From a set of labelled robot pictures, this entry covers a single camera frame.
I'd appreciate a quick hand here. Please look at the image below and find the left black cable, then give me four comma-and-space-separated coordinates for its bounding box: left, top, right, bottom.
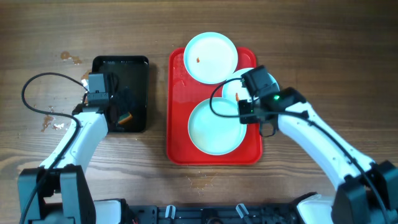
19, 72, 91, 224

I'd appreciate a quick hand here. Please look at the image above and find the black cable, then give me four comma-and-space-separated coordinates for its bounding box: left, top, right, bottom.
19, 72, 91, 224
209, 77, 391, 224

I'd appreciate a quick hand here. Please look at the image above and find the green and orange sponge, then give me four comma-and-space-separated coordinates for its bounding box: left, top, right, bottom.
118, 112, 132, 124

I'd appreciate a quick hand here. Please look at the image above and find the light blue plate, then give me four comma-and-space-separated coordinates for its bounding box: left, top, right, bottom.
221, 67, 280, 105
183, 32, 238, 85
188, 97, 247, 156

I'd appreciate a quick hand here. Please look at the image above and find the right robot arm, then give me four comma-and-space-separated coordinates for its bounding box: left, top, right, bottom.
238, 66, 397, 223

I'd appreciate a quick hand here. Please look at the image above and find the black rectangular water tray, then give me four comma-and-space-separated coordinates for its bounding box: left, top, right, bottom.
92, 55, 149, 133

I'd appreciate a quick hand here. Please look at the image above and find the red plastic tray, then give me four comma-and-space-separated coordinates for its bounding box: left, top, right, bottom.
166, 47, 263, 166

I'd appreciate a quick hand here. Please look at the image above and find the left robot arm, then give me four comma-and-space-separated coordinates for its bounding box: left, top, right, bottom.
17, 73, 136, 223

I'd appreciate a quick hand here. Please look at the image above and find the right black cable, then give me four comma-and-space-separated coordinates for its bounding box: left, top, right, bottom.
209, 77, 391, 224

